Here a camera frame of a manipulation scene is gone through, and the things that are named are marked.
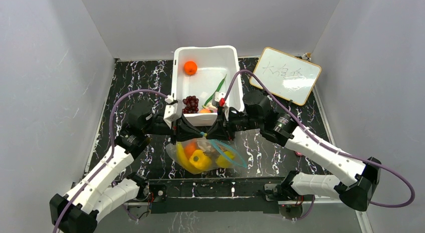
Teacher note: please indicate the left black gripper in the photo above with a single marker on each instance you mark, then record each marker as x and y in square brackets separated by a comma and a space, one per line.
[185, 131]

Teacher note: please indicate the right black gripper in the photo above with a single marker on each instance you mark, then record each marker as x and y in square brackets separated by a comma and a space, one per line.
[226, 126]

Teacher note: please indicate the small orange pumpkin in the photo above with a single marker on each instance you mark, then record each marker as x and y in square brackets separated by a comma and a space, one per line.
[190, 148]

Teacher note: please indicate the white mushroom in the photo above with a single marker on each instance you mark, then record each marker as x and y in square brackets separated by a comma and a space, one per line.
[204, 145]

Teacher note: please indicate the brown longan cluster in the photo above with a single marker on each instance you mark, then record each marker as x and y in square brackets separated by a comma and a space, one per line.
[212, 154]

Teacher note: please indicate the clear zip top bag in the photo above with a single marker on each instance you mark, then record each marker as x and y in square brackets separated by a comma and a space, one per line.
[220, 146]

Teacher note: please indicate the yellow green starfruit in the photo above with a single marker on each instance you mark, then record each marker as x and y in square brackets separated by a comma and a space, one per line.
[225, 160]

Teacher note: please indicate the yellow bell pepper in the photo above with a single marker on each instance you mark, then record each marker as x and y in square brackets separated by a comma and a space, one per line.
[200, 161]

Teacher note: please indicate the yellow banana bunch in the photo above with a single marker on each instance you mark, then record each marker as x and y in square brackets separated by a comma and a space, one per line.
[183, 161]

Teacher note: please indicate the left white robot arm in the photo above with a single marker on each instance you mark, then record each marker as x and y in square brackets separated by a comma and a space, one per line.
[95, 196]

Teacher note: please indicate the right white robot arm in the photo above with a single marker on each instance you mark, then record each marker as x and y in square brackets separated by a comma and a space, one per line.
[352, 181]

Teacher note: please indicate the green onion stalk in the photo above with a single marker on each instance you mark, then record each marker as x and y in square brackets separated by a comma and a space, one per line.
[216, 90]

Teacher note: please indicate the dark red grape bunch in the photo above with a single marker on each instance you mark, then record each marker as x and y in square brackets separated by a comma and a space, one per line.
[190, 105]

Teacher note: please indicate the white plastic bin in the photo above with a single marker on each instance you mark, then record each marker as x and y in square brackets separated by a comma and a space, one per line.
[213, 65]

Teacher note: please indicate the orange tangerine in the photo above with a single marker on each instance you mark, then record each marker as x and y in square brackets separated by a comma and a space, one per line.
[190, 68]

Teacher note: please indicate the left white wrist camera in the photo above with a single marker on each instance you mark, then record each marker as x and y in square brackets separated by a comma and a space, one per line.
[173, 110]

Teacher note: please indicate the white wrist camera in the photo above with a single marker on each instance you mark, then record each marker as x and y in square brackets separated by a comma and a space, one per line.
[173, 110]
[221, 105]

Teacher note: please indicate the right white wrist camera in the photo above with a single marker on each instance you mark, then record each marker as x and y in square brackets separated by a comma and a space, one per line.
[221, 105]

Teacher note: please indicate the black front mounting rail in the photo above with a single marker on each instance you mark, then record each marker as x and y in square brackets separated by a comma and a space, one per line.
[261, 194]

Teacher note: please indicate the small whiteboard wooden frame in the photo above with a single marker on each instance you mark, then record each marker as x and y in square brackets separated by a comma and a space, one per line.
[285, 76]

